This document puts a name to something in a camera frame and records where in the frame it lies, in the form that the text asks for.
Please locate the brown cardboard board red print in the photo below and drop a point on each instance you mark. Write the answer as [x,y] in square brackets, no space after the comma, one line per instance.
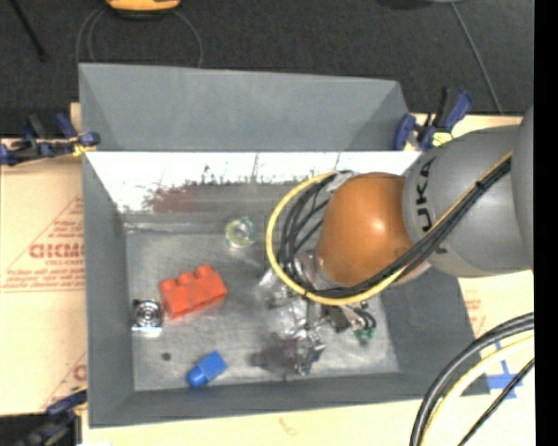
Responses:
[37,230]

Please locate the shiny silver round metal part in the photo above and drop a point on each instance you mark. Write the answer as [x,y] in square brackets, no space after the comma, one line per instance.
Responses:
[146,316]

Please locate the grey metal bin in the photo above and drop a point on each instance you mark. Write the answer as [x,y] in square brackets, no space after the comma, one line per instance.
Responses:
[214,114]

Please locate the orange-red toy brick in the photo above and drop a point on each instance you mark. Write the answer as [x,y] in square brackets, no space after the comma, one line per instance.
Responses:
[193,291]

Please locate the crumpled clear plastic piece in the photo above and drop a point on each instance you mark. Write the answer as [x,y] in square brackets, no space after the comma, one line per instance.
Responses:
[272,288]

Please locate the blue toy peg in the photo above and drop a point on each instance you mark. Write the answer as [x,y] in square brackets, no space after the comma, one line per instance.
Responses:
[207,369]

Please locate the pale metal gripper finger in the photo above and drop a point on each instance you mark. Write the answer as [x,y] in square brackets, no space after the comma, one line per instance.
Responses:
[302,344]
[313,359]

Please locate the dark purple toy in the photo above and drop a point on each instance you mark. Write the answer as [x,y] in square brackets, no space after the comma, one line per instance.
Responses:
[272,357]

